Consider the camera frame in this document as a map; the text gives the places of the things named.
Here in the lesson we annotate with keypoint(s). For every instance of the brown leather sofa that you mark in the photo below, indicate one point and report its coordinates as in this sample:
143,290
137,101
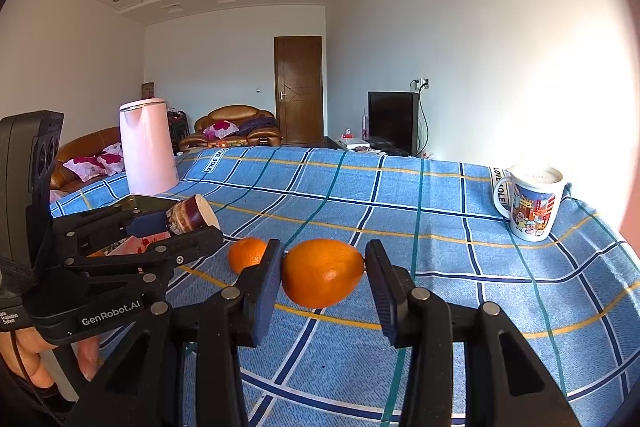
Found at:
85,142

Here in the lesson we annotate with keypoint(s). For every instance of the brown tall vase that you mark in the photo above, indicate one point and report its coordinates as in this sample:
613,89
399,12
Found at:
148,91

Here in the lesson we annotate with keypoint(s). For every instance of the white wall socket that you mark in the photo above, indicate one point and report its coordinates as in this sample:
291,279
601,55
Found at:
420,84

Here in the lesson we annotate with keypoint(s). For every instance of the pink floral cushion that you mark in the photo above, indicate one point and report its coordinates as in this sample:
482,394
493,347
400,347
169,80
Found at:
220,129
112,157
85,167

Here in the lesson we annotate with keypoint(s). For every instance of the white flat box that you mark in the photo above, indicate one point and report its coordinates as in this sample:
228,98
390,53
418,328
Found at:
352,143

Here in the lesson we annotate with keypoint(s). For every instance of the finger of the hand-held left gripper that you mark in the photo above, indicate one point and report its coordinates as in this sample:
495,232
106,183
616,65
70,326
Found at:
195,241
150,220

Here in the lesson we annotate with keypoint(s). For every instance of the black folded rack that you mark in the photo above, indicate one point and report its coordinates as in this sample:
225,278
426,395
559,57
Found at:
177,127

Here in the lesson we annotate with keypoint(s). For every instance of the blue plaid tablecloth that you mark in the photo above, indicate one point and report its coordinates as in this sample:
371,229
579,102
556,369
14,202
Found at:
400,207

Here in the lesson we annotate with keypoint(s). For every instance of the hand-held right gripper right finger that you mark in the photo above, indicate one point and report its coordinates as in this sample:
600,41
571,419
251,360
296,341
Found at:
387,302

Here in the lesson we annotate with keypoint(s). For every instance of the orange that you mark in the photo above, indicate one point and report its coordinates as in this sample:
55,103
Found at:
322,274
245,254

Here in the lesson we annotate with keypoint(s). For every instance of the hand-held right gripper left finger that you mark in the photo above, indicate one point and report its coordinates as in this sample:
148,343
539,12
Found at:
262,297

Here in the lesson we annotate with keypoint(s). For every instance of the black television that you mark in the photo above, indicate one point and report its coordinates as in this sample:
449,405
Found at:
392,122

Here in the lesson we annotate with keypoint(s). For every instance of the white cartoon print mug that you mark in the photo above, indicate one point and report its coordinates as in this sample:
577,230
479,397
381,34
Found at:
535,212

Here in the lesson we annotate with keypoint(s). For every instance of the person's left forearm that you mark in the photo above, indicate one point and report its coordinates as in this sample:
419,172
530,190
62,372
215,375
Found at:
20,407

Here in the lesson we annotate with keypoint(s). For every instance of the brown leather armchair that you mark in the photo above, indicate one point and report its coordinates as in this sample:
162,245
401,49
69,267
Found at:
235,111

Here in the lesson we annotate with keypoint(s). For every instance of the purple blanket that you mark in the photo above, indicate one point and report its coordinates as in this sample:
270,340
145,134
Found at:
257,124

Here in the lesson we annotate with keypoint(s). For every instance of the low television stand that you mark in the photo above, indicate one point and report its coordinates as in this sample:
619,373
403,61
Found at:
335,144

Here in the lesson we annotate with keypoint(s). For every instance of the pink electric kettle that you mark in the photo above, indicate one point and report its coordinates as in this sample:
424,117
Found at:
147,147

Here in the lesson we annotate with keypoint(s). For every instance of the pink slim bottle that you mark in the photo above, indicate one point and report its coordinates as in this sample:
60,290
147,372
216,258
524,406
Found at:
365,127

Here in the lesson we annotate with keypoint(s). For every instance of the dark brown room door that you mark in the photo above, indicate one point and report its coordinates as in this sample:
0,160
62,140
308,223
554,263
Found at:
297,87

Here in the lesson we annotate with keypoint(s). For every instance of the person's left hand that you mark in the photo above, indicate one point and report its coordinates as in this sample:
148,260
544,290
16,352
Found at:
30,357

